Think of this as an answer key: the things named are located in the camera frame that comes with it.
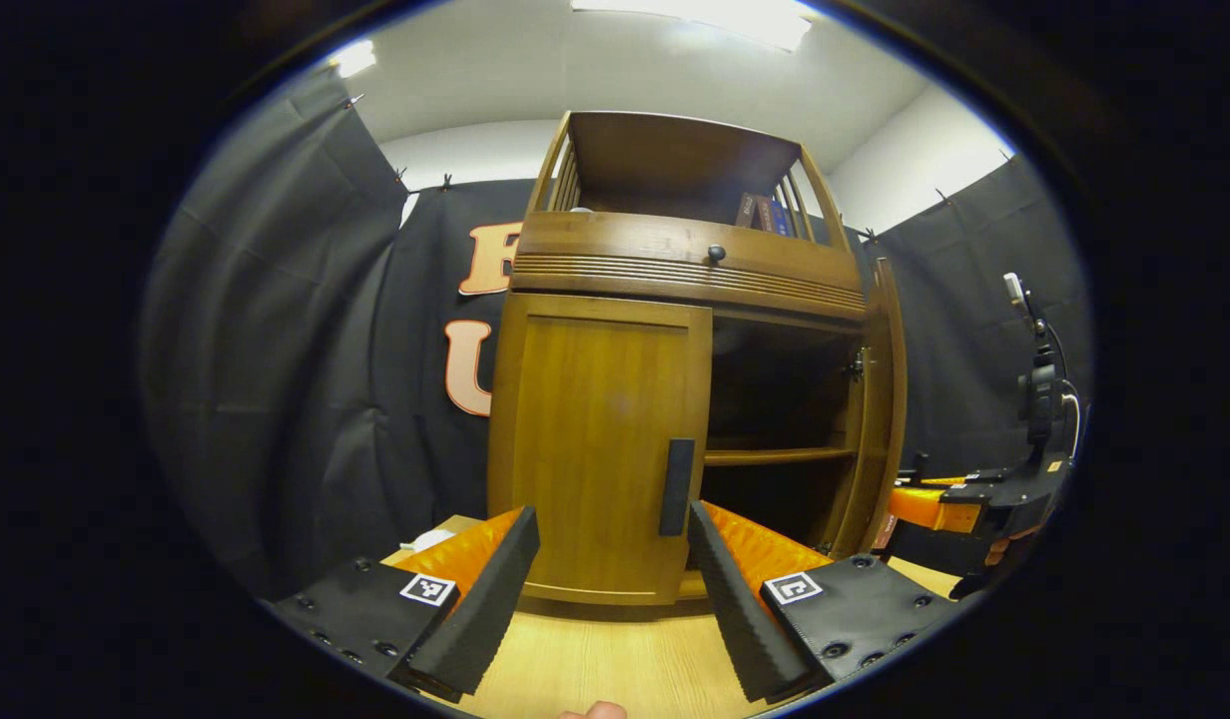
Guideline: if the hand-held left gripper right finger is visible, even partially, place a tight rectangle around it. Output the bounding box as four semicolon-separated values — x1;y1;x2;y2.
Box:
687;500;960;703

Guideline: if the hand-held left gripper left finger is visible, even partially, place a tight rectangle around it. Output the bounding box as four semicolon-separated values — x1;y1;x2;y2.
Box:
266;505;541;702

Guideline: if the wooden shoe cabinet door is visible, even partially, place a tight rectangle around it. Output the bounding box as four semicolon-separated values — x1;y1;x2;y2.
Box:
487;292;714;607
825;258;909;560

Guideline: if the wooden double-door shoe cabinet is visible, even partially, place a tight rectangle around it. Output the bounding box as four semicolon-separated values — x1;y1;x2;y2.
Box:
485;110;911;608

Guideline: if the wooden cabinet inner shelf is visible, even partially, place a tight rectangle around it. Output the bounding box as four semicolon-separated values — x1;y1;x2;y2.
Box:
703;446;861;467

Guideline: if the wooden cabinet drawer with knob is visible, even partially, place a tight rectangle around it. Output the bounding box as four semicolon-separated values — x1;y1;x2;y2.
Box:
510;210;866;323

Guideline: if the black backdrop cloth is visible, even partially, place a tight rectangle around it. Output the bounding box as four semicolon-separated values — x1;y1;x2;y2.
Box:
141;65;1093;600

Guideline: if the ceiling light panel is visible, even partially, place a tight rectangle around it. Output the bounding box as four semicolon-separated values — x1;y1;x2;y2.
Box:
572;0;814;53

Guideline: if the ceiling light strip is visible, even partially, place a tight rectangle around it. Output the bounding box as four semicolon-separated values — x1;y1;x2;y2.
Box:
327;40;378;79

